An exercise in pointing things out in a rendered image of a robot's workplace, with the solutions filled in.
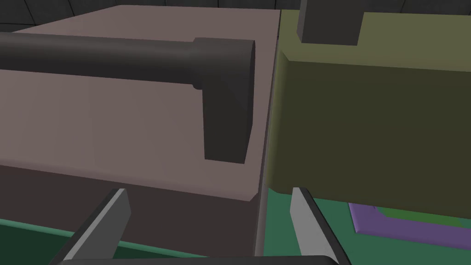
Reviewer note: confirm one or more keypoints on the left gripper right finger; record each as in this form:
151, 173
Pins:
309, 228

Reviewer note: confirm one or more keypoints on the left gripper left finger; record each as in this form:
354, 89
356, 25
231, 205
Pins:
101, 228

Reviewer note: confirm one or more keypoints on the purple flat box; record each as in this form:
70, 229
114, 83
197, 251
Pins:
404, 230

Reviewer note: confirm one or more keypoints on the pinkish brown drawer front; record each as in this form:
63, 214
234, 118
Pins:
92, 129

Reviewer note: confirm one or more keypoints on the olive green drawer front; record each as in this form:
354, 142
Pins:
368, 129

